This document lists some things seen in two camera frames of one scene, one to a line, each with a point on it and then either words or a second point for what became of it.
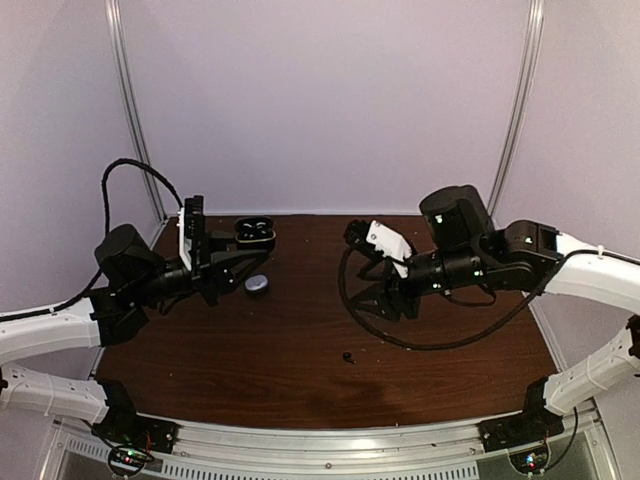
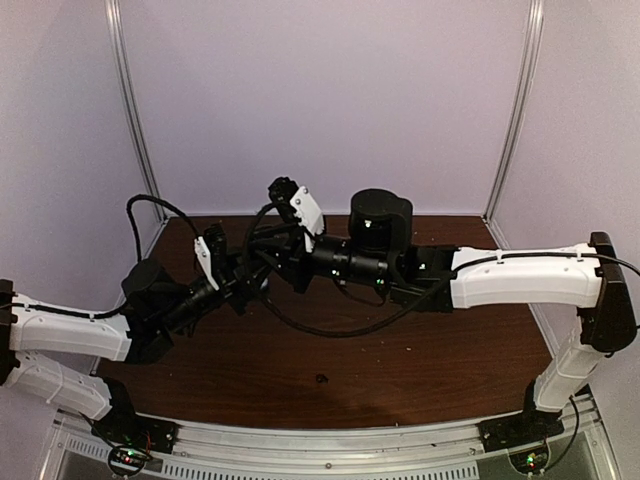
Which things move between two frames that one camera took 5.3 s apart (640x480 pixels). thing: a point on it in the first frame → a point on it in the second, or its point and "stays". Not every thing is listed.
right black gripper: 389,295 → 292,264
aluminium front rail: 454,450 stays
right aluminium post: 522,99 stays
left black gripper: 216,273 → 239,284
